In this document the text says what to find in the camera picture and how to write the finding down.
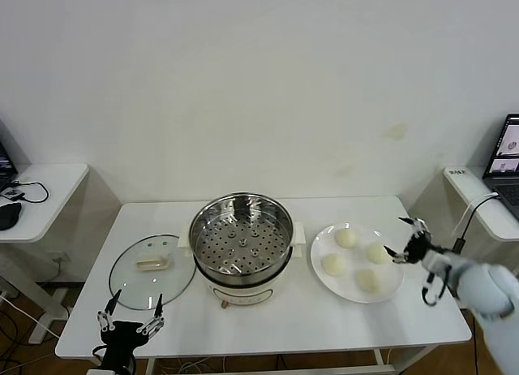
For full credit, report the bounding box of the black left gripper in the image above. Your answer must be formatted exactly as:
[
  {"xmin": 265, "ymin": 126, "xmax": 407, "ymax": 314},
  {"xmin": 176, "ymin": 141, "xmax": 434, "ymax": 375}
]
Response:
[{"xmin": 96, "ymin": 289, "xmax": 166, "ymax": 372}]

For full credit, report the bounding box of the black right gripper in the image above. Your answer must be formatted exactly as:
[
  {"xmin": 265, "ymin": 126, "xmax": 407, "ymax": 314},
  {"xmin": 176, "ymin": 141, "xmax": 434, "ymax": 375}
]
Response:
[{"xmin": 384, "ymin": 217, "xmax": 433, "ymax": 265}]

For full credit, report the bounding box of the white steamed baozi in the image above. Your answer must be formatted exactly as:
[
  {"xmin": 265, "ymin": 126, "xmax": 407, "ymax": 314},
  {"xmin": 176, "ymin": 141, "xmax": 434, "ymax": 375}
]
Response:
[
  {"xmin": 366, "ymin": 244, "xmax": 391, "ymax": 265},
  {"xmin": 355, "ymin": 268, "xmax": 384, "ymax": 294},
  {"xmin": 334, "ymin": 227, "xmax": 358, "ymax": 249},
  {"xmin": 321, "ymin": 252, "xmax": 349, "ymax": 278}
]

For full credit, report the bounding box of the glass lid with cream handle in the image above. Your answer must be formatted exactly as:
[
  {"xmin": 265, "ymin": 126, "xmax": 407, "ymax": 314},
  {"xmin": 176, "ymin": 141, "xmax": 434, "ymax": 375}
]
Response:
[{"xmin": 108, "ymin": 233, "xmax": 197, "ymax": 311}]

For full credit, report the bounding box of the stainless steel steamer basket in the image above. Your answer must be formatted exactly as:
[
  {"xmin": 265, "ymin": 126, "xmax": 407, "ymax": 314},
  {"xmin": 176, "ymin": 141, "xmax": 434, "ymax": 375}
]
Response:
[{"xmin": 188, "ymin": 192, "xmax": 294, "ymax": 279}]

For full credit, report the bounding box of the white round plate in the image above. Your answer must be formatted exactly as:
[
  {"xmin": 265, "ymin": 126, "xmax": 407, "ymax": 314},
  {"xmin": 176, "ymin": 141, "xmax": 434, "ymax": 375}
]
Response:
[{"xmin": 310, "ymin": 222, "xmax": 405, "ymax": 304}]

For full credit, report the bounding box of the white side desk with label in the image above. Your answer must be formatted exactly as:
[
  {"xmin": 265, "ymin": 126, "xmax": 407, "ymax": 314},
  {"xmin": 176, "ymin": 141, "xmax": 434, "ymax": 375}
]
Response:
[{"xmin": 441, "ymin": 166, "xmax": 519, "ymax": 331}]

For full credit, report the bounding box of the white electric cooker base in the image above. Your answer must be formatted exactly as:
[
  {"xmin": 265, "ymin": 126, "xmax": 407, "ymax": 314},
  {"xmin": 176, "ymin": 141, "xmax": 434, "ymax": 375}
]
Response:
[{"xmin": 178, "ymin": 222, "xmax": 306, "ymax": 311}]

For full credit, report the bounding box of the grey open laptop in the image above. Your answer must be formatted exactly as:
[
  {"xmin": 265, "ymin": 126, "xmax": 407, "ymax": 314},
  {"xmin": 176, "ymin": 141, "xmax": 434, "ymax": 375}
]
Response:
[{"xmin": 482, "ymin": 114, "xmax": 519, "ymax": 221}]

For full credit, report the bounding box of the black computer mouse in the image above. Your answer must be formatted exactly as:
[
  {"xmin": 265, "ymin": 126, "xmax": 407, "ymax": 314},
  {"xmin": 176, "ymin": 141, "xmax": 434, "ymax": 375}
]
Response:
[{"xmin": 0, "ymin": 201, "xmax": 24, "ymax": 231}]

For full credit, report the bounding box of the black open laptop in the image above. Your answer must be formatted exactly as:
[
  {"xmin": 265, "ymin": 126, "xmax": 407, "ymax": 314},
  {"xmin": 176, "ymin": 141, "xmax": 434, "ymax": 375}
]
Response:
[{"xmin": 0, "ymin": 121, "xmax": 19, "ymax": 193}]

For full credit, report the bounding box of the black cable with dongle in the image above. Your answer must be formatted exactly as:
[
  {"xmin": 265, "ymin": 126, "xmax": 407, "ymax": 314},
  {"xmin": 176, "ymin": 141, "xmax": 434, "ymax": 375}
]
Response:
[{"xmin": 452, "ymin": 194, "xmax": 500, "ymax": 255}]

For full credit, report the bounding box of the white flat cable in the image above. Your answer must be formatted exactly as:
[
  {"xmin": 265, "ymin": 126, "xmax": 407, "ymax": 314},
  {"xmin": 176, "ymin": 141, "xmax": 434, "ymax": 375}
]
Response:
[{"xmin": 452, "ymin": 192, "xmax": 500, "ymax": 235}]

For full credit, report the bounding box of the thin black looped cable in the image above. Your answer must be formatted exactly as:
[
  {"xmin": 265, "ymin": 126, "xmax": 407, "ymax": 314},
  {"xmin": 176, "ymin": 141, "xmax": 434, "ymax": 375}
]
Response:
[{"xmin": 11, "ymin": 181, "xmax": 49, "ymax": 205}]

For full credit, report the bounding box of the white metal table frame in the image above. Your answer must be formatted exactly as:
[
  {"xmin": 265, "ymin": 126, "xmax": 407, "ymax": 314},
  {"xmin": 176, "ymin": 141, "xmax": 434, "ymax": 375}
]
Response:
[{"xmin": 97, "ymin": 344, "xmax": 431, "ymax": 375}]

